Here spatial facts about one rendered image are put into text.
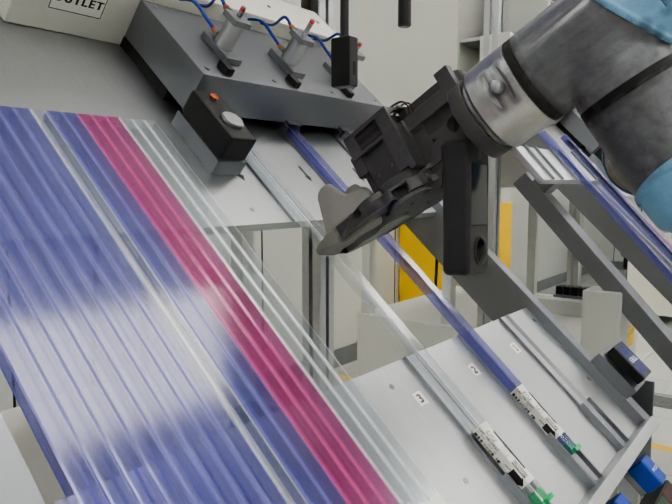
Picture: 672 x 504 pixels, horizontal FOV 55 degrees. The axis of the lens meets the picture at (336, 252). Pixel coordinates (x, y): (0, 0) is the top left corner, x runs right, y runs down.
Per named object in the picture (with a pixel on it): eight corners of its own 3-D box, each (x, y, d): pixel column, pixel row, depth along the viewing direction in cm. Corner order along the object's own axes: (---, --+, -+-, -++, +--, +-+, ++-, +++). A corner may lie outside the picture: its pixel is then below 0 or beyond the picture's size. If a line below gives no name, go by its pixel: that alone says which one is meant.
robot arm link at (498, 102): (569, 123, 53) (534, 115, 47) (523, 155, 56) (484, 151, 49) (524, 51, 55) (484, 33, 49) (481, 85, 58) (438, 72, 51)
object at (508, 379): (571, 454, 64) (582, 446, 63) (566, 459, 62) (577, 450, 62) (283, 125, 82) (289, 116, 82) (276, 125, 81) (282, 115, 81)
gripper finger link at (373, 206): (352, 223, 62) (422, 174, 58) (360, 239, 62) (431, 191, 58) (325, 224, 59) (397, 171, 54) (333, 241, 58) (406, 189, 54)
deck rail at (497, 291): (618, 451, 81) (656, 423, 78) (614, 456, 79) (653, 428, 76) (295, 96, 107) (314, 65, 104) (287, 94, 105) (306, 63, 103)
